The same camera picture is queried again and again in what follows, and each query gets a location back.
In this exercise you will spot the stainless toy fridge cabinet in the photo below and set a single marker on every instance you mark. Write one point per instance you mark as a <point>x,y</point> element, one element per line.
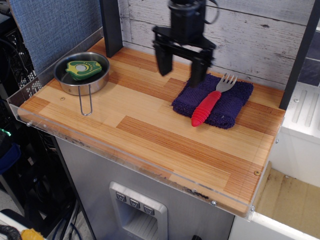
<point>91,174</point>

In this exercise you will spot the dark purple folded towel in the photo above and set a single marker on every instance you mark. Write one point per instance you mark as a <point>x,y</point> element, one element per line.
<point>224,113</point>

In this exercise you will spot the steel pan with wire handle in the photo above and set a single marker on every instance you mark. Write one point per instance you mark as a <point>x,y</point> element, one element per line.
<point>86,87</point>

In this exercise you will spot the black vertical post right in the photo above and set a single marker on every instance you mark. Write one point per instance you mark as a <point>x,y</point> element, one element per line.
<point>301,55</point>

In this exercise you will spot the grey water dispenser panel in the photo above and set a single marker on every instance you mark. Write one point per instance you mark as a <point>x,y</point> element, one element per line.
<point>139,217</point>

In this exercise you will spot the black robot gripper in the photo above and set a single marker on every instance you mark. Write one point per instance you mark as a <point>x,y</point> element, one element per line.
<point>185,38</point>

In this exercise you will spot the red handled metal fork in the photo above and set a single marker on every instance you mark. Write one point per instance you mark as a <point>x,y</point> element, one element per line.
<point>203,110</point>

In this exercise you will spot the blue fabric panel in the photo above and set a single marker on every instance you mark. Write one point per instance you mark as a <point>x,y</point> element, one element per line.
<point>51,28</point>

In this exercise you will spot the clear acrylic edge guard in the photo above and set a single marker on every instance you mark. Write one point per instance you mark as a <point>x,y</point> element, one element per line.
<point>133,124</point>

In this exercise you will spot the white toy sink unit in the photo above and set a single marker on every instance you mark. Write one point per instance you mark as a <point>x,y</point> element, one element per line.
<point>287,204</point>

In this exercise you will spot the green yellow toy pepper slice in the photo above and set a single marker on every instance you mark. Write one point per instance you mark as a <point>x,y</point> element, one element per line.
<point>81,70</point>

